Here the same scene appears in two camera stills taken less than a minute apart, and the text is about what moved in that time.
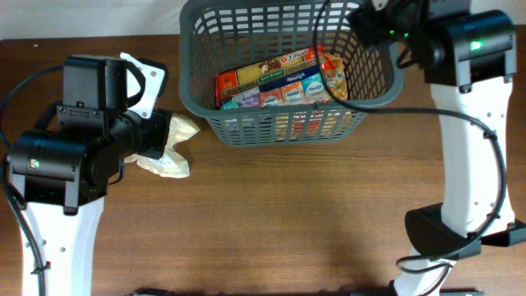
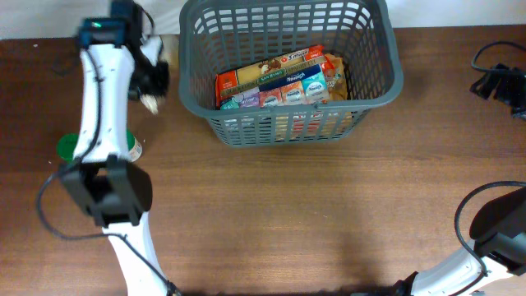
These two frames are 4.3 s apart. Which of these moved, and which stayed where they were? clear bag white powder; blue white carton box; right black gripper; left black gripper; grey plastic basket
Moved: left black gripper; clear bag white powder; right black gripper
Stayed: grey plastic basket; blue white carton box
